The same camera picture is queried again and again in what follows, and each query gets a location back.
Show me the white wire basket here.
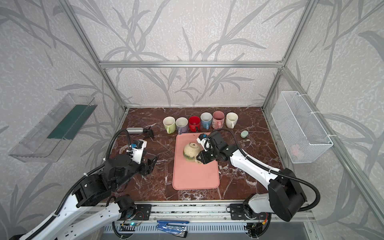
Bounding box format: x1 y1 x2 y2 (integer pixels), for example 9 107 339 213
272 91 333 164

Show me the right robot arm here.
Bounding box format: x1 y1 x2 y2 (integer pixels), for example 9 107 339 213
197 130 321 222

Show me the beige teapot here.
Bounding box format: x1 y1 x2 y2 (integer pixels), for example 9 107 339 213
183 142 201 164

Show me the clear plastic wall shelf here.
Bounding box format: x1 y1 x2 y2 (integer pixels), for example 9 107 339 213
9 94 97 163

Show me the green circuit board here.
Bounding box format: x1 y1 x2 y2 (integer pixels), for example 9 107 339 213
121 221 142 228

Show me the clear tape roll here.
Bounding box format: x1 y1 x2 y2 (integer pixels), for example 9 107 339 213
119 145 130 154

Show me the green mug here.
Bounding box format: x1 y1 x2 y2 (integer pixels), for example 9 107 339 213
163 116 176 135

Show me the blue mug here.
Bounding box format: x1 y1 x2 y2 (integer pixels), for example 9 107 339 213
200 112 213 130

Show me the white mug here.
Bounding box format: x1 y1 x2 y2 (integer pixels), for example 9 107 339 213
226 112 239 129

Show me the pink plastic tray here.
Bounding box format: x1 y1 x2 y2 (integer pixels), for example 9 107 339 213
173 133 220 191

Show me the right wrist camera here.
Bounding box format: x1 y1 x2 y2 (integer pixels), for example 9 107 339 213
197 133 211 152

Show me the silver metal cylinder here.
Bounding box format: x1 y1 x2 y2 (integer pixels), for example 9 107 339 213
126 127 144 135

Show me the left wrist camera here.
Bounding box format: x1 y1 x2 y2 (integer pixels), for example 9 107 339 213
127 140 147 164

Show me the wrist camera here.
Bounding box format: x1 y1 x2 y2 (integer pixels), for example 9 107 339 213
127 140 147 164
197 133 211 152

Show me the pink object in basket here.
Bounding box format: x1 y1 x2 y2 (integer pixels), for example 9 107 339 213
291 145 304 159

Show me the purple mug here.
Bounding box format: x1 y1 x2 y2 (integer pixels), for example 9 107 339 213
176 117 189 135

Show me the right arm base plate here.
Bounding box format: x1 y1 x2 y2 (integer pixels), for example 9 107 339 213
226 204 268 221

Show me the blue stapler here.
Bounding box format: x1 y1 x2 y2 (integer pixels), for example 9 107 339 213
156 220 190 238

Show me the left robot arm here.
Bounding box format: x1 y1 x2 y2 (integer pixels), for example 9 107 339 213
12 154 158 240

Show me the pink mug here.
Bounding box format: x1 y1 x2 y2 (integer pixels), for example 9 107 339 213
212 111 225 130

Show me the red mug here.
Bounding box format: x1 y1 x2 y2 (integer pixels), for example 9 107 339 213
189 116 201 133

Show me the aluminium mounting rail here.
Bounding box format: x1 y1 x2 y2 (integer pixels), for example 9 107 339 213
62 200 316 225

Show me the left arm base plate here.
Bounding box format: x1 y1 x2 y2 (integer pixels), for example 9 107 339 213
127 204 152 221

